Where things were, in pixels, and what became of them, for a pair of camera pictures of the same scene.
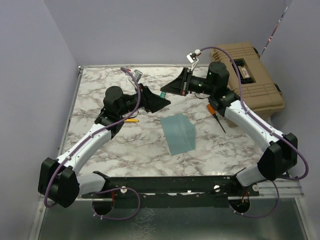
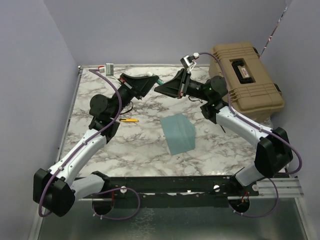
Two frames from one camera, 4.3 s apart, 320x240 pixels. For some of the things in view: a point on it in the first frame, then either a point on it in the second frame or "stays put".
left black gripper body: x=141 y=98 → x=129 y=87
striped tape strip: x=274 y=30 stays put
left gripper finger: x=153 y=102 → x=142 y=85
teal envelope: x=180 y=133 stays put
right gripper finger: x=179 y=82 stays put
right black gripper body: x=187 y=83 stays put
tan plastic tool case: x=260 y=92 stays put
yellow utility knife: x=132 y=120 stays put
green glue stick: x=162 y=94 → x=160 y=81
